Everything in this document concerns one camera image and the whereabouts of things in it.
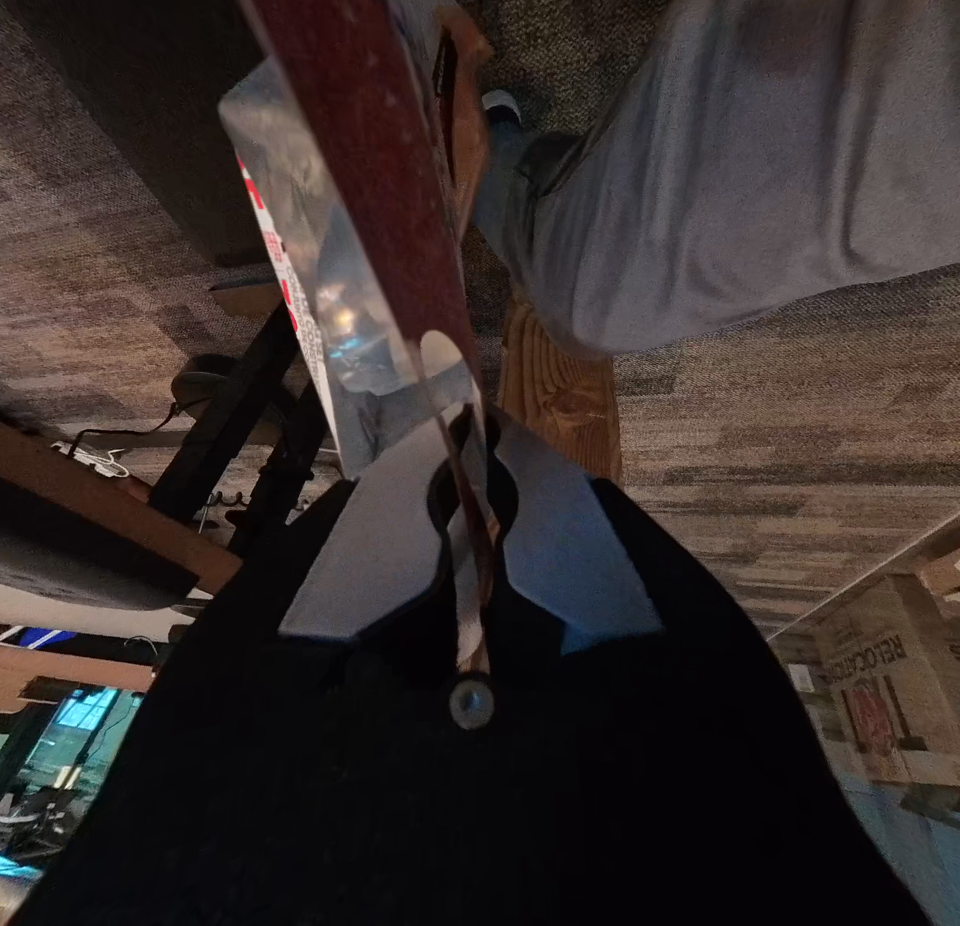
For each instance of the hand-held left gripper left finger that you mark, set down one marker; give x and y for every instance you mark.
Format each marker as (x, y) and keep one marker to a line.
(367, 551)

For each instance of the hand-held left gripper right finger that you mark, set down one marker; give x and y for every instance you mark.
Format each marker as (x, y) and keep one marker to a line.
(577, 559)

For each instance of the printed toy set bag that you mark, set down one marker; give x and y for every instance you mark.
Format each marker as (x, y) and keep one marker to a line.
(352, 116)

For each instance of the wooden table leg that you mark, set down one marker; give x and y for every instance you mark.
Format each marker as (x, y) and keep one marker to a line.
(562, 394)

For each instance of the cardboard box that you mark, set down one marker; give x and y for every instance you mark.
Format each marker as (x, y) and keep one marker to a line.
(885, 678)

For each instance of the person's legs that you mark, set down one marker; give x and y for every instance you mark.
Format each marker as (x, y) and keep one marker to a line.
(750, 154)

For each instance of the person's white shoe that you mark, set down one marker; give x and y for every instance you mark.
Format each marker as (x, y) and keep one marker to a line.
(502, 105)

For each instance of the black table frame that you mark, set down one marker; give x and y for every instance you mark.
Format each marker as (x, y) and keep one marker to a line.
(225, 416)

